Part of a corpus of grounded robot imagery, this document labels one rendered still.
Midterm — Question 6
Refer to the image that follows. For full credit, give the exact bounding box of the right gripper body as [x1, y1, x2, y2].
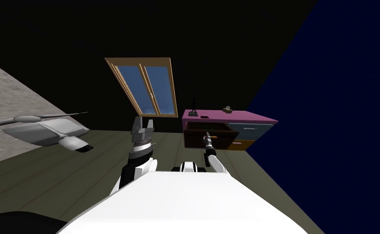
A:
[202, 131, 214, 148]

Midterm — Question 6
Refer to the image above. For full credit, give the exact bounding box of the dark brown drawer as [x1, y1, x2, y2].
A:
[183, 121, 240, 151]

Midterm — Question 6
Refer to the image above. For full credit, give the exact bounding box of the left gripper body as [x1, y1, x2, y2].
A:
[130, 127, 154, 143]

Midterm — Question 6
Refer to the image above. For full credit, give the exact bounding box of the blue-grey drawer front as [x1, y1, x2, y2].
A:
[228, 123, 274, 141]

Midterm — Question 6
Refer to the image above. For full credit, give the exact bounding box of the grey ceiling fan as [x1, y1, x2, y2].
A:
[0, 112, 95, 153]

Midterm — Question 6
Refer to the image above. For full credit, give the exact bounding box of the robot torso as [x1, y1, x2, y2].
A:
[57, 160, 309, 234]

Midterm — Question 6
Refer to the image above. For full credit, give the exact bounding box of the wooden-framed window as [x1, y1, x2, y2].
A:
[104, 57, 179, 118]

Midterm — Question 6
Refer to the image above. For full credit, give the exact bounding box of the pink-topped dresser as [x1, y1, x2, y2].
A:
[181, 97, 279, 152]

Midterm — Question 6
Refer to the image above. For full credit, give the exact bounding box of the orange drawer front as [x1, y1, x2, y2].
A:
[227, 139, 256, 152]

